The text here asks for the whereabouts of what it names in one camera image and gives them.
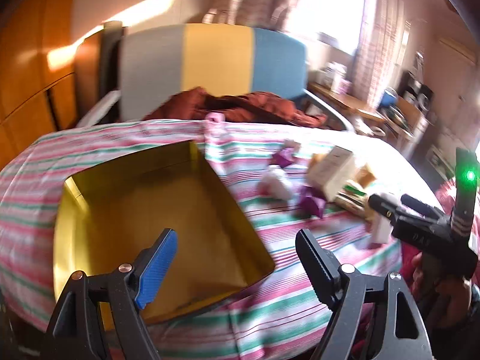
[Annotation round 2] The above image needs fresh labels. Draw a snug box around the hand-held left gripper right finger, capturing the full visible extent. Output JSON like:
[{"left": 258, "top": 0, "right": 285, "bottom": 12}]
[{"left": 295, "top": 229, "right": 434, "bottom": 360}]

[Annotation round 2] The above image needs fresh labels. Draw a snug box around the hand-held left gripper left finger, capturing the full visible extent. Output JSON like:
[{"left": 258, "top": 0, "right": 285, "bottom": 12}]
[{"left": 45, "top": 228, "right": 178, "bottom": 360}]

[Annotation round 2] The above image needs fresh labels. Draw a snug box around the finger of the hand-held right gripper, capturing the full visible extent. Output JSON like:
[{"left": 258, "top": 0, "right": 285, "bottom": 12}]
[
  {"left": 402, "top": 194, "right": 445, "bottom": 222},
  {"left": 367, "top": 193, "right": 404, "bottom": 226}
]

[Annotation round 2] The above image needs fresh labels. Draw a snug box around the cracker packet with dark stripe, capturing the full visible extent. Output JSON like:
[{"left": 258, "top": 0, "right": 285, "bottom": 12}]
[{"left": 335, "top": 182, "right": 370, "bottom": 216}]

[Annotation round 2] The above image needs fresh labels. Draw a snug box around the yellow sponge block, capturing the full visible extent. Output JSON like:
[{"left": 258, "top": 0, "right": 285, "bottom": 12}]
[{"left": 356, "top": 163, "right": 377, "bottom": 188}]

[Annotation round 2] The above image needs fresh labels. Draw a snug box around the purple snack packet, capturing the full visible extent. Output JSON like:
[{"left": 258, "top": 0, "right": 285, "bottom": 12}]
[
  {"left": 298, "top": 185, "right": 327, "bottom": 218},
  {"left": 270, "top": 146, "right": 301, "bottom": 167}
]

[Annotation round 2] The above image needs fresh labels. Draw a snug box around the gold metal tin box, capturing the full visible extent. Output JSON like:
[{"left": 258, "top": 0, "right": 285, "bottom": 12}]
[{"left": 52, "top": 140, "right": 276, "bottom": 325}]

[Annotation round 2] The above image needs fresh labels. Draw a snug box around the person's right forearm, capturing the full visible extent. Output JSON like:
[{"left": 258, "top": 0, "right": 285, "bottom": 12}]
[{"left": 424, "top": 300, "right": 480, "bottom": 360}]

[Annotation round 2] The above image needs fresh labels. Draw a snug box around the person's right hand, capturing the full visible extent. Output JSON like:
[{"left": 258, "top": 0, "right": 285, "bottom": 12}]
[{"left": 410, "top": 251, "right": 473, "bottom": 319}]

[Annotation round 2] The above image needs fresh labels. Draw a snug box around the striped pink green tablecloth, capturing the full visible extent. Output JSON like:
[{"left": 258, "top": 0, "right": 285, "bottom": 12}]
[{"left": 0, "top": 119, "right": 447, "bottom": 360}]

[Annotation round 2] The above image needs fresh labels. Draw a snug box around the small cream carton box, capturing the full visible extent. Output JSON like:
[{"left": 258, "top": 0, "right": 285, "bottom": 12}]
[{"left": 307, "top": 146, "right": 357, "bottom": 201}]

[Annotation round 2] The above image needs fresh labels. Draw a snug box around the crumpled white plastic bag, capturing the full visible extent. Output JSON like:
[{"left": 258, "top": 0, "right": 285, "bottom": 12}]
[{"left": 259, "top": 165, "right": 295, "bottom": 199}]

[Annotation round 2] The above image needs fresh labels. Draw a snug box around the blue mug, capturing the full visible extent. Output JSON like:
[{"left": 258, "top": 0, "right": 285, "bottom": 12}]
[{"left": 379, "top": 88, "right": 400, "bottom": 109}]

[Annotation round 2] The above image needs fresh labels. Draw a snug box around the wooden desk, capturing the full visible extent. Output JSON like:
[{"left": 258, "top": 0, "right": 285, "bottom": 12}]
[{"left": 307, "top": 82, "right": 432, "bottom": 147}]

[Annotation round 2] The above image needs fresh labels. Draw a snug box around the black and white appliance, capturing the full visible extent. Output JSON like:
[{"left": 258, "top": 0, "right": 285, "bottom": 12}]
[{"left": 399, "top": 71, "right": 436, "bottom": 113}]

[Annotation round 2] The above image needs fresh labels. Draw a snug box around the white medicine box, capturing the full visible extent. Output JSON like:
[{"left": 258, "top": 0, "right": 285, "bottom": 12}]
[{"left": 317, "top": 62, "right": 346, "bottom": 91}]

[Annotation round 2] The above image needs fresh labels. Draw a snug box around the brown padded jacket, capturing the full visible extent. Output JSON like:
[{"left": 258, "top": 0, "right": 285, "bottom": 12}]
[{"left": 144, "top": 87, "right": 327, "bottom": 128}]

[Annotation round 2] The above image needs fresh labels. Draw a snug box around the grey yellow blue chair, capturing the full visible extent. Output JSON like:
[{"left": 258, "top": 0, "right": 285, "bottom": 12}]
[{"left": 77, "top": 22, "right": 355, "bottom": 132}]

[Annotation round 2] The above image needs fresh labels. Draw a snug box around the orange wooden wardrobe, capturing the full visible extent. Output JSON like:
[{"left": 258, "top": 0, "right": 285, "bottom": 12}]
[{"left": 0, "top": 0, "right": 104, "bottom": 173}]

